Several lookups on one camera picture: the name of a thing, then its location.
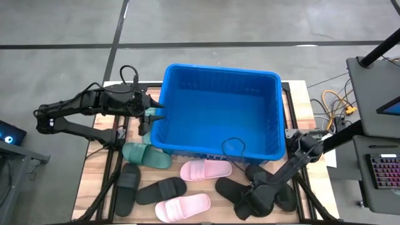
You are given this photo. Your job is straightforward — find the black rubber slide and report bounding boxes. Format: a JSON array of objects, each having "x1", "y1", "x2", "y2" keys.
[
  {"x1": 245, "y1": 164, "x2": 298, "y2": 213},
  {"x1": 214, "y1": 177, "x2": 253, "y2": 204},
  {"x1": 135, "y1": 176, "x2": 188, "y2": 206},
  {"x1": 114, "y1": 162, "x2": 142, "y2": 218}
]

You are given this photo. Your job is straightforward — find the black aluminium table frame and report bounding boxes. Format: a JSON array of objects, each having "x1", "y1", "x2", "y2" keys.
[{"x1": 73, "y1": 81, "x2": 340, "y2": 225}]

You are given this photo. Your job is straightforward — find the computer with blue light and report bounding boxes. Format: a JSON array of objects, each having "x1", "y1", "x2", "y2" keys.
[{"x1": 0, "y1": 119, "x2": 28, "y2": 146}]

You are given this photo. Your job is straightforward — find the black frame strut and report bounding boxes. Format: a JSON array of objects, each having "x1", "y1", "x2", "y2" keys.
[{"x1": 322, "y1": 119, "x2": 364, "y2": 154}]

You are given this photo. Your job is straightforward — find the yellow cable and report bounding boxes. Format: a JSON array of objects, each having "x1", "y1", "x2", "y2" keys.
[{"x1": 321, "y1": 89, "x2": 358, "y2": 131}]

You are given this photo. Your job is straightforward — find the tablet screen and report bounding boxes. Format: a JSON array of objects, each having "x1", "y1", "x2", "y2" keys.
[{"x1": 376, "y1": 96, "x2": 400, "y2": 117}]

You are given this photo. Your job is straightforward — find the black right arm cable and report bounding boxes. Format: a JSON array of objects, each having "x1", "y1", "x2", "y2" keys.
[{"x1": 221, "y1": 136, "x2": 248, "y2": 173}]

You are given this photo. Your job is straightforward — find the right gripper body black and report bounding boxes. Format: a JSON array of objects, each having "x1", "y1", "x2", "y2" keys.
[{"x1": 246, "y1": 183, "x2": 276, "y2": 218}]

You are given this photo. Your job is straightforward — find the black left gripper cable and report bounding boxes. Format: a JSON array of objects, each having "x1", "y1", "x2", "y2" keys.
[{"x1": 119, "y1": 64, "x2": 140, "y2": 86}]

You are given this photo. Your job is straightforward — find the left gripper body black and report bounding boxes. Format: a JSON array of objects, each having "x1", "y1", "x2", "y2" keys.
[{"x1": 123, "y1": 86, "x2": 152, "y2": 118}]

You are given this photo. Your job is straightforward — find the backlit computer keyboard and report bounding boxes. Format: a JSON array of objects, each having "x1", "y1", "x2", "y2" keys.
[{"x1": 365, "y1": 152, "x2": 400, "y2": 190}]

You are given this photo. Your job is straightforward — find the grey side desk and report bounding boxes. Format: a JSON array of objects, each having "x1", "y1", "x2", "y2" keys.
[{"x1": 0, "y1": 139, "x2": 51, "y2": 225}]

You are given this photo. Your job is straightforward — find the grey keyboard desk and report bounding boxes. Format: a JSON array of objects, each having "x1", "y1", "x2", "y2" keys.
[{"x1": 352, "y1": 134, "x2": 400, "y2": 216}]

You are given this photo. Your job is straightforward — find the large blue plastic bin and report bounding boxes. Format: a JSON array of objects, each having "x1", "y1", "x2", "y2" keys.
[{"x1": 149, "y1": 63, "x2": 286, "y2": 166}]

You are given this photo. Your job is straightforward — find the black slanted pole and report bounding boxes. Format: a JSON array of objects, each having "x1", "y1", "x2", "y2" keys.
[{"x1": 358, "y1": 27, "x2": 400, "y2": 68}]

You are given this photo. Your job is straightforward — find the pink rubber slide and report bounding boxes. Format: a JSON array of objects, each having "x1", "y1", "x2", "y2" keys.
[
  {"x1": 179, "y1": 159, "x2": 233, "y2": 182},
  {"x1": 154, "y1": 192, "x2": 212, "y2": 224}
]

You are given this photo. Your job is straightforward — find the green rubber slide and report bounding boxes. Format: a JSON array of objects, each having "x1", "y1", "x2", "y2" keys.
[
  {"x1": 142, "y1": 107, "x2": 161, "y2": 146},
  {"x1": 121, "y1": 142, "x2": 173, "y2": 170}
]

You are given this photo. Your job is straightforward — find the white paper sheet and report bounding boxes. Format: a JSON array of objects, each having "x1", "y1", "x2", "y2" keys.
[{"x1": 324, "y1": 147, "x2": 338, "y2": 169}]

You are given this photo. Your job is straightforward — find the grey desk panel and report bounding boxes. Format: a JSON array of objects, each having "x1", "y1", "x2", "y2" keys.
[{"x1": 346, "y1": 56, "x2": 400, "y2": 139}]

